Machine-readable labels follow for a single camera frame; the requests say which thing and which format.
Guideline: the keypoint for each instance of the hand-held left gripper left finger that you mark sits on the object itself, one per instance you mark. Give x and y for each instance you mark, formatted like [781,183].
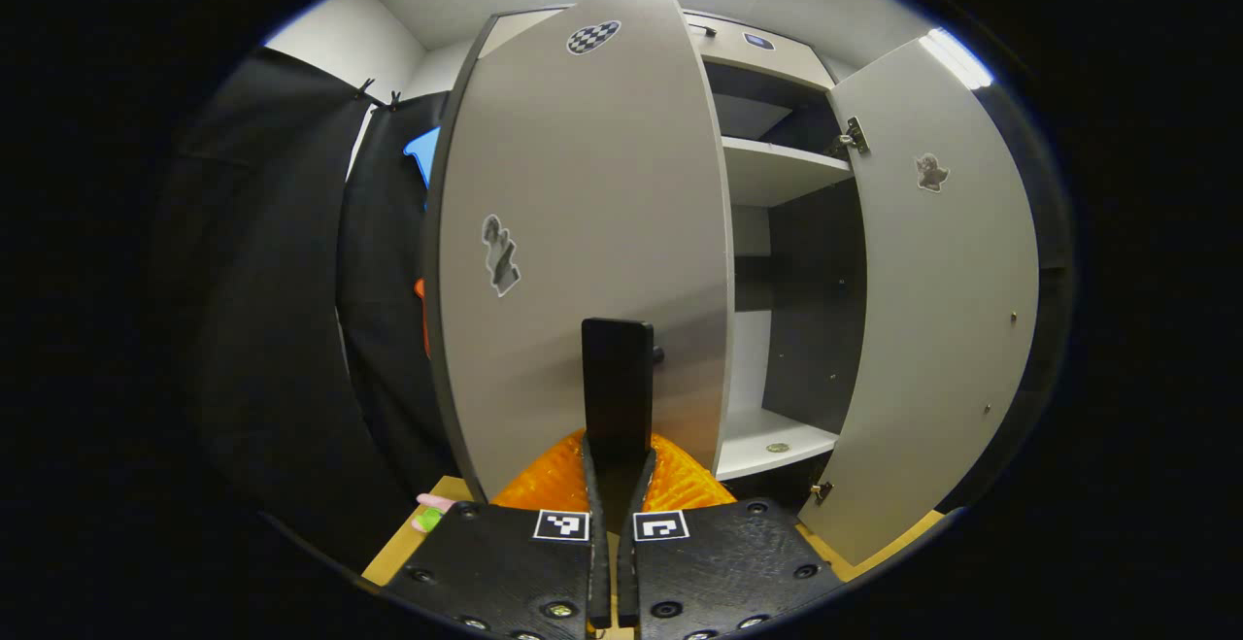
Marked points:
[598,562]

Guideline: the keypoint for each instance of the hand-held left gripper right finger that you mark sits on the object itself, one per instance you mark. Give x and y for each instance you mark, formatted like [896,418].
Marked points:
[627,562]

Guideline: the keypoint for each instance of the grey double-door shoe cabinet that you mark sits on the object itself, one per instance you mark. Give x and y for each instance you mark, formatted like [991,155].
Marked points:
[816,329]

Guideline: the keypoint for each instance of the grey shoe cabinet door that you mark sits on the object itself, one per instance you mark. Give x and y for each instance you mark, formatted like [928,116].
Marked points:
[932,329]
[583,184]

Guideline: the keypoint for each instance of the grey cabinet shelf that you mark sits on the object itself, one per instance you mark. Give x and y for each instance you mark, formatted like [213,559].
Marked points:
[777,174]
[748,441]

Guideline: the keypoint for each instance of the metal door hinge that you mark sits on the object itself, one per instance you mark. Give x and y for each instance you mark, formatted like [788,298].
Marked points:
[855,135]
[822,492]

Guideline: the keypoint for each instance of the green plush toy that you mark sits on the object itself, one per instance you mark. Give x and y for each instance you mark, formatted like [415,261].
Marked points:
[432,516]

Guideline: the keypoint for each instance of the black backdrop cloth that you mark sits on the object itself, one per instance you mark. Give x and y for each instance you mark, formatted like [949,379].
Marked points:
[282,329]

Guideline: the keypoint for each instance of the ceiling light panel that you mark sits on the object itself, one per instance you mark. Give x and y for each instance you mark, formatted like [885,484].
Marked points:
[957,57]

